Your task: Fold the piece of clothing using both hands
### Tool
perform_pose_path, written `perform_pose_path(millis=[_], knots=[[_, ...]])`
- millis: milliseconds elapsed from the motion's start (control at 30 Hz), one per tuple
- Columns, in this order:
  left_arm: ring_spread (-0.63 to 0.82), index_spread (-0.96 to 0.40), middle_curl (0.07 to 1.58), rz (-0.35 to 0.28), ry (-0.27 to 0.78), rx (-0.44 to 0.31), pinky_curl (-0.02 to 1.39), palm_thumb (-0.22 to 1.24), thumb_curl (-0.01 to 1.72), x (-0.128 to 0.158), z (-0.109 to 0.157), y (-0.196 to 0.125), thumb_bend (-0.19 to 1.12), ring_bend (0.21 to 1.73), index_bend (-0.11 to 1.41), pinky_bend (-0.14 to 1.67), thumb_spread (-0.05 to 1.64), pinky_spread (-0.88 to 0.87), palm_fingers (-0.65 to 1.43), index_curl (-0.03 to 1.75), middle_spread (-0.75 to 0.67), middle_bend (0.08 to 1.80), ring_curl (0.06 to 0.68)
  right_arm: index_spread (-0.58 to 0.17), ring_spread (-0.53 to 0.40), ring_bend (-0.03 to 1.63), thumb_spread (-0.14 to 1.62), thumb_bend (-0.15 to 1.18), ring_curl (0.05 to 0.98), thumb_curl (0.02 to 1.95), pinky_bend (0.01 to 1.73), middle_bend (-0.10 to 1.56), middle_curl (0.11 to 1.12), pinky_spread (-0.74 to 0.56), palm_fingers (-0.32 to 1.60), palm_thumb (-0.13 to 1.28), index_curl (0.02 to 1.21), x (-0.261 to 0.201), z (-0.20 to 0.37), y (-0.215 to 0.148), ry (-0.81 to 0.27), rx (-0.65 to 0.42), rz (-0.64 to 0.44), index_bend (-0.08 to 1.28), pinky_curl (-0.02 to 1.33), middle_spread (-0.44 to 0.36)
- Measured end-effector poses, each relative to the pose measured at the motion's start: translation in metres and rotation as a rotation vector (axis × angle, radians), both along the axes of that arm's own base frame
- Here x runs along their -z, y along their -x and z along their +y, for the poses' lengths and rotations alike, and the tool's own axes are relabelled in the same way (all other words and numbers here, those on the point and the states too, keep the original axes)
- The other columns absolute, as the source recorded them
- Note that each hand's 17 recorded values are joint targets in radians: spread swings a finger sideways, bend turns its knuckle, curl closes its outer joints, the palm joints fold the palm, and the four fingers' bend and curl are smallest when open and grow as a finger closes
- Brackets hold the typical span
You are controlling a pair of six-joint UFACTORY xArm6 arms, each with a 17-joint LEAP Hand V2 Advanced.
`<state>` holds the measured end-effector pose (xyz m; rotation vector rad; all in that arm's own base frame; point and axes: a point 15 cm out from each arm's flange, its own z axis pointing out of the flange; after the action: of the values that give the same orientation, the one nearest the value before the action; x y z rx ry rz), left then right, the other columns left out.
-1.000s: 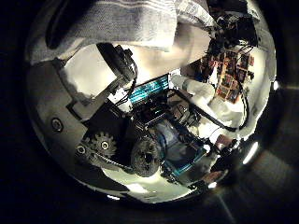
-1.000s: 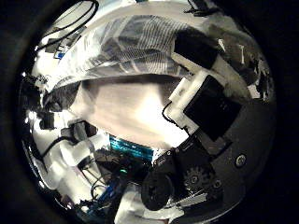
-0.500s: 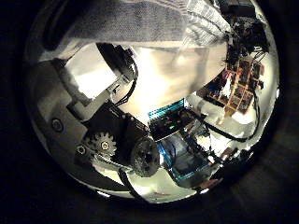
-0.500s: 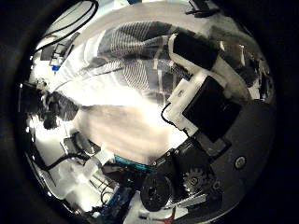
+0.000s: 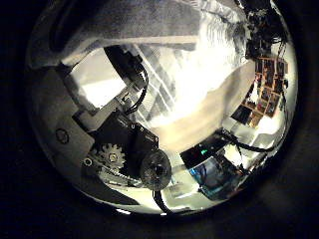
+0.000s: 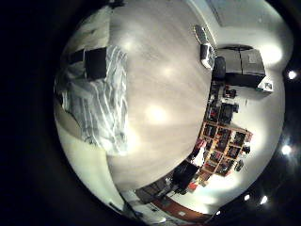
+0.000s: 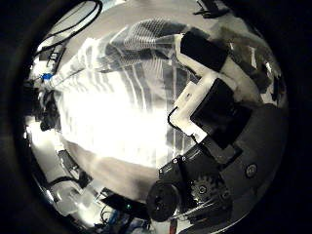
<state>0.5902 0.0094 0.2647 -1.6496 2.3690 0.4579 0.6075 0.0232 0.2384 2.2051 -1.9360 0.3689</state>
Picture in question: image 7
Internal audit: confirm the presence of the white grey striped cloth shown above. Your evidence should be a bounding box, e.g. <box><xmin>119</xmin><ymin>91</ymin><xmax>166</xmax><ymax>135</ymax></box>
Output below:
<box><xmin>48</xmin><ymin>18</ymin><xmax>209</xmax><ymax>170</ymax></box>

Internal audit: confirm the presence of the white bottle with blue band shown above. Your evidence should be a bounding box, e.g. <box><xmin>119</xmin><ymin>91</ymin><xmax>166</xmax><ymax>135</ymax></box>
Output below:
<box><xmin>40</xmin><ymin>72</ymin><xmax>61</xmax><ymax>90</ymax></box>

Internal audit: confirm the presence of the black electronics box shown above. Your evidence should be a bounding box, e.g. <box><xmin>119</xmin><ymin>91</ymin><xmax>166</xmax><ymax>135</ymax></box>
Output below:
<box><xmin>101</xmin><ymin>191</ymin><xmax>150</xmax><ymax>219</ymax></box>

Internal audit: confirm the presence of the black flat bracket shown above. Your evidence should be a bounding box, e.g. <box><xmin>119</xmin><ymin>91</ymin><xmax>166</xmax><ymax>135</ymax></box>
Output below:
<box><xmin>38</xmin><ymin>44</ymin><xmax>67</xmax><ymax>64</ymax></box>

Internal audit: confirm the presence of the looped black cable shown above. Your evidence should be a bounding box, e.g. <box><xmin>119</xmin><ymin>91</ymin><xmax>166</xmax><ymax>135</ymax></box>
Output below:
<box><xmin>33</xmin><ymin>0</ymin><xmax>104</xmax><ymax>59</ymax></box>

